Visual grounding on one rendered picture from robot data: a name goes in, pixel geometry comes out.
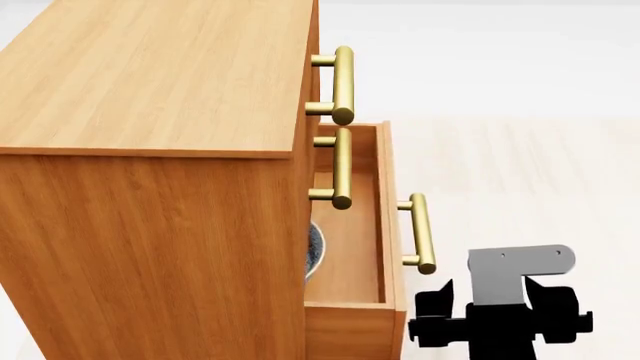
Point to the wooden drawer cabinet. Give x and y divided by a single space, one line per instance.
150 225

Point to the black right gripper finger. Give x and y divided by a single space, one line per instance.
436 302
550 302

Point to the grey metal camera bracket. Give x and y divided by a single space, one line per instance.
492 273

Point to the wooden open drawer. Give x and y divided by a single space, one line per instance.
350 243

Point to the black bowl with speckled inside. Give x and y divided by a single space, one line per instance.
315 247

